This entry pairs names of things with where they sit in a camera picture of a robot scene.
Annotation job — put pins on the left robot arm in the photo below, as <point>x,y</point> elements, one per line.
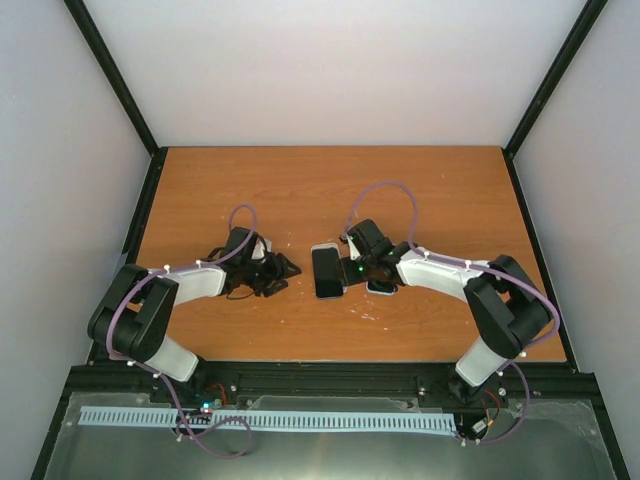
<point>131,321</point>

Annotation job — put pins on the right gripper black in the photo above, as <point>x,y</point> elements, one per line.
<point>349,276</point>

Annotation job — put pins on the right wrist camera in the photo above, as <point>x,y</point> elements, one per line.
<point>346,239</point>

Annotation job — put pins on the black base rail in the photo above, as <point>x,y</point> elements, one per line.
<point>431,385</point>

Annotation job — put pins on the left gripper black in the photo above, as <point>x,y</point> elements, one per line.
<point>269,289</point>

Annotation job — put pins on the black right frame post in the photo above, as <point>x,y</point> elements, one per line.
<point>578,33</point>

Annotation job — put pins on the black frame post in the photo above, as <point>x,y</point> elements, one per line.
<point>578,33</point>
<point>94,40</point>

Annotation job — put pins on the green led circuit board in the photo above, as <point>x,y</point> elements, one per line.
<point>208,407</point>

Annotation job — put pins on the black left frame post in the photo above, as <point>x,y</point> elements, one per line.
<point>94,40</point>

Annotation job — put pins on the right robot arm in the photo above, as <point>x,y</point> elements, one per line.
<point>509,312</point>

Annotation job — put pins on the light blue cable duct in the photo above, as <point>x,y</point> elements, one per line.
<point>442,424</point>

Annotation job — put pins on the light blue phone case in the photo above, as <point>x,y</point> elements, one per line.
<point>382,292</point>

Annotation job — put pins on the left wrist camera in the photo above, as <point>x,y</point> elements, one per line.
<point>261,249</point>

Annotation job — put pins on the white phone case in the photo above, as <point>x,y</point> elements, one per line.
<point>327,297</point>

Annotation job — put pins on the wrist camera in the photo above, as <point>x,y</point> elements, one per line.
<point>261,249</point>
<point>346,239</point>

